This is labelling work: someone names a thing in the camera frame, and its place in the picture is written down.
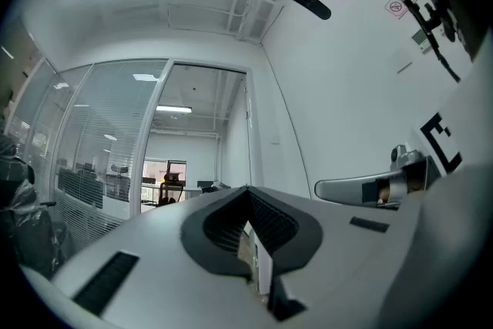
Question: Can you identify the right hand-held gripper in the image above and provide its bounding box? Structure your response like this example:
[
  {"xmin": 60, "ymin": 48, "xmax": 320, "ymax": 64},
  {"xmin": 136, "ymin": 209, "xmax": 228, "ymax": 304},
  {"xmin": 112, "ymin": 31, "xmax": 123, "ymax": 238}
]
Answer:
[{"xmin": 314, "ymin": 98, "xmax": 470, "ymax": 211}]

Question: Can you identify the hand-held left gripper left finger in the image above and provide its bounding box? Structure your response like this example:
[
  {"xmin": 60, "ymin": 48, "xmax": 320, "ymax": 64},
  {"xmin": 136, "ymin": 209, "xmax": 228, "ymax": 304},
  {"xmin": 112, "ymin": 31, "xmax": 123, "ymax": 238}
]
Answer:
[{"xmin": 21, "ymin": 186, "xmax": 277, "ymax": 329}]

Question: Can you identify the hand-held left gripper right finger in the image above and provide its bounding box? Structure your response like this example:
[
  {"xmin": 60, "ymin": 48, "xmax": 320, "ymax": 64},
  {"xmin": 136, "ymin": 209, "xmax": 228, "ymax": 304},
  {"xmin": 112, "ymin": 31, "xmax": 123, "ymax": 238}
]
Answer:
[{"xmin": 246, "ymin": 186, "xmax": 424, "ymax": 329}]

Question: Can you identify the frosted glass door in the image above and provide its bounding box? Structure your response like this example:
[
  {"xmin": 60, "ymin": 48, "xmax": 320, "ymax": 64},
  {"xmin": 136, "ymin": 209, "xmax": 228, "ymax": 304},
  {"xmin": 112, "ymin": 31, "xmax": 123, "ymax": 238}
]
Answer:
[{"xmin": 225, "ymin": 71, "xmax": 250, "ymax": 190}]

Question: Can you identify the white office desk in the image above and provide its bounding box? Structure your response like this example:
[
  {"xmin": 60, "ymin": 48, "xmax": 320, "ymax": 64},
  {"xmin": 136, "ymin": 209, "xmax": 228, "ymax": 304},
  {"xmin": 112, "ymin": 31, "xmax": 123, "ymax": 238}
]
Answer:
[{"xmin": 180, "ymin": 185, "xmax": 203, "ymax": 201}]

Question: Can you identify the black chair wrapped in plastic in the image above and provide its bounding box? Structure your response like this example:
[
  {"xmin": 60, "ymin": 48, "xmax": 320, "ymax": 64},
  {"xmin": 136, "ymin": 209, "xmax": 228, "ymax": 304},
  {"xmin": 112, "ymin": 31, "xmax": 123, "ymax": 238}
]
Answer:
[{"xmin": 0, "ymin": 130, "xmax": 74, "ymax": 280}]

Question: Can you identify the glass partition with blinds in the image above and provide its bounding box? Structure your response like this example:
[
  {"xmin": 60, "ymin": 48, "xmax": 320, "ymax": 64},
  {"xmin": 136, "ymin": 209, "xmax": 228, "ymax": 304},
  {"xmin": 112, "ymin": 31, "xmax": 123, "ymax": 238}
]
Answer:
[{"xmin": 7, "ymin": 58, "xmax": 170, "ymax": 255}]

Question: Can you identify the long ceiling light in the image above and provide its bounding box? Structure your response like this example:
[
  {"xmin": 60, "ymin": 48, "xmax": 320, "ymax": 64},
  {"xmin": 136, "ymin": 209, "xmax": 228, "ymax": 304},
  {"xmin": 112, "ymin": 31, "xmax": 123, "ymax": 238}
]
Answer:
[{"xmin": 155, "ymin": 105, "xmax": 193, "ymax": 114}]

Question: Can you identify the white sign with red circle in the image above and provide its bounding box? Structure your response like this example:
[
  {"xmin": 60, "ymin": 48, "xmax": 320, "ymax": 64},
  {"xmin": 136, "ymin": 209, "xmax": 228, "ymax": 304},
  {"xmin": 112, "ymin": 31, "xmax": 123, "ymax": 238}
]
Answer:
[{"xmin": 384, "ymin": 0, "xmax": 428, "ymax": 21}]

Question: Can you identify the window with dark frame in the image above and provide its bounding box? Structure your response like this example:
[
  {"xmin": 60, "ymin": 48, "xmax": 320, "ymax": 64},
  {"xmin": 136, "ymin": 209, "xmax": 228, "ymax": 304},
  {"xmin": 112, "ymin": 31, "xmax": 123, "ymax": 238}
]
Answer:
[{"xmin": 143, "ymin": 159, "xmax": 188, "ymax": 185}]

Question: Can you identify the white wall control panel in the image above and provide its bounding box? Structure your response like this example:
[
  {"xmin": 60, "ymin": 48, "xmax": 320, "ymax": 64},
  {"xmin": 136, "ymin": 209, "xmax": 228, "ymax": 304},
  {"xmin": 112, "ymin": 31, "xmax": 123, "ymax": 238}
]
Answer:
[{"xmin": 411, "ymin": 29, "xmax": 433, "ymax": 55}]

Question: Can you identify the black cable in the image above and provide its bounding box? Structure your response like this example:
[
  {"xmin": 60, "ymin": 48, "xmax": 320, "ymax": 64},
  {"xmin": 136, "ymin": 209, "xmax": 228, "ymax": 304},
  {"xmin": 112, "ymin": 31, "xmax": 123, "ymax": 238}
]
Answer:
[{"xmin": 402, "ymin": 0, "xmax": 462, "ymax": 84}]

